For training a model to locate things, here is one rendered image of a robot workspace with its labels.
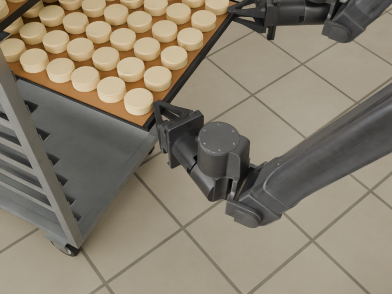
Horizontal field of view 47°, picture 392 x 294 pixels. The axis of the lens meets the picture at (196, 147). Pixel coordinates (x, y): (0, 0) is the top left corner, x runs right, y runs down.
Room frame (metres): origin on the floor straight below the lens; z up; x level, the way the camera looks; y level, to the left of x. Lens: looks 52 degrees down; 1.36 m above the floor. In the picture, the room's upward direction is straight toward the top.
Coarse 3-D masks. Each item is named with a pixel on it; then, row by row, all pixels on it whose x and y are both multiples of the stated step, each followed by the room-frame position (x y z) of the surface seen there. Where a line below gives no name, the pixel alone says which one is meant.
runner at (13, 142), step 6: (0, 132) 0.71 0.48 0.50; (0, 138) 0.67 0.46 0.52; (6, 138) 0.69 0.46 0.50; (12, 138) 0.69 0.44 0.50; (6, 144) 0.67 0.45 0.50; (12, 144) 0.66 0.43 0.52; (18, 144) 0.65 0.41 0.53; (18, 150) 0.65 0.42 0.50; (48, 156) 0.63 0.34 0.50; (54, 156) 0.63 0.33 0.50; (54, 162) 0.62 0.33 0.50
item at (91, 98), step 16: (144, 0) 0.85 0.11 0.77; (176, 0) 0.85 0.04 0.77; (160, 16) 0.79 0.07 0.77; (224, 16) 0.79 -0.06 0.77; (112, 32) 0.74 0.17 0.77; (208, 32) 0.74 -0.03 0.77; (32, 48) 0.69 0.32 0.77; (96, 48) 0.69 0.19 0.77; (160, 48) 0.69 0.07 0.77; (16, 64) 0.65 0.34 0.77; (80, 64) 0.65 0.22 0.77; (144, 64) 0.65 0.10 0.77; (160, 64) 0.65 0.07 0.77; (32, 80) 0.60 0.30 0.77; (48, 80) 0.60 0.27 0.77; (176, 80) 0.60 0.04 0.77; (80, 96) 0.56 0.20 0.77; (96, 96) 0.56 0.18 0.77; (160, 96) 0.56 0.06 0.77; (112, 112) 0.53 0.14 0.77
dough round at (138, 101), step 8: (136, 88) 0.56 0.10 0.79; (128, 96) 0.55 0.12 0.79; (136, 96) 0.55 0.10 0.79; (144, 96) 0.55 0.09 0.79; (152, 96) 0.55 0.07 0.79; (128, 104) 0.53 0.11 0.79; (136, 104) 0.53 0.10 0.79; (144, 104) 0.53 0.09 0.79; (152, 104) 0.54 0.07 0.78; (128, 112) 0.52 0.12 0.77; (136, 112) 0.52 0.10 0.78; (144, 112) 0.52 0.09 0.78
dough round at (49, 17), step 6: (48, 6) 0.80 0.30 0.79; (54, 6) 0.80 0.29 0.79; (42, 12) 0.78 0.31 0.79; (48, 12) 0.78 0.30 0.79; (54, 12) 0.78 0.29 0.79; (60, 12) 0.78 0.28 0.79; (42, 18) 0.77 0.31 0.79; (48, 18) 0.76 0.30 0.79; (54, 18) 0.76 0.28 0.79; (60, 18) 0.77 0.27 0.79; (48, 24) 0.76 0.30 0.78; (54, 24) 0.76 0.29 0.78
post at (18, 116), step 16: (0, 48) 0.60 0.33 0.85; (0, 64) 0.59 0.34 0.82; (0, 80) 0.58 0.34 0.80; (0, 96) 0.59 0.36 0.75; (16, 96) 0.59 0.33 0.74; (16, 112) 0.58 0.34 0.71; (16, 128) 0.59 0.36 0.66; (32, 128) 0.60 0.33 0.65; (32, 144) 0.58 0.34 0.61; (32, 160) 0.59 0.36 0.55; (48, 160) 0.60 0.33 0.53; (48, 176) 0.59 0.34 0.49; (48, 192) 0.58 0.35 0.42; (64, 208) 0.59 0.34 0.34; (64, 224) 0.58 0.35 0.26; (80, 240) 0.59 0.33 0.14
